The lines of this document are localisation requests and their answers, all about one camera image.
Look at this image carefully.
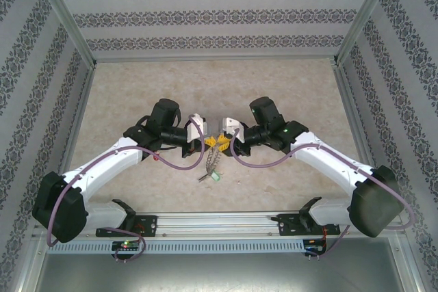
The brushed metal panel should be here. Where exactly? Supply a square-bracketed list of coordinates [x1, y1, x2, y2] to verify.
[34, 253, 410, 292]

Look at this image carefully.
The perforated grey cable duct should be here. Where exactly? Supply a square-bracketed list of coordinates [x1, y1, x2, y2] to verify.
[47, 238, 306, 256]

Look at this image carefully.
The small circuit board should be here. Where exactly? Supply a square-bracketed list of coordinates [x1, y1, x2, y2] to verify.
[112, 240, 141, 252]
[303, 241, 328, 254]

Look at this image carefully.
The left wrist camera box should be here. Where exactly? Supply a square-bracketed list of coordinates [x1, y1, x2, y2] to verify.
[186, 112, 209, 143]

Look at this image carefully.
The aluminium frame post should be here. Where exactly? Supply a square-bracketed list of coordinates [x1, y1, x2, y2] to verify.
[332, 0, 401, 66]
[26, 0, 99, 68]

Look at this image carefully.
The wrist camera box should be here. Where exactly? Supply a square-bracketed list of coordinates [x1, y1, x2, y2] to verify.
[220, 116, 246, 143]
[186, 112, 209, 143]

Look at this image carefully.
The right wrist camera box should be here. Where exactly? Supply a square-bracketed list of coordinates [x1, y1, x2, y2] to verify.
[220, 116, 246, 143]

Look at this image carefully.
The key with green tag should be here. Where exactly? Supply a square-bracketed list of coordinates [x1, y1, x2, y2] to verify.
[197, 168, 222, 184]

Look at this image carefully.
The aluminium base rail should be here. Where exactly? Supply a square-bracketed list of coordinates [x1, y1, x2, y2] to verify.
[95, 212, 343, 238]

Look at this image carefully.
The aluminium frame side rail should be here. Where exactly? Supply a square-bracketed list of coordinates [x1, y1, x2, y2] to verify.
[333, 62, 427, 292]
[13, 64, 99, 292]

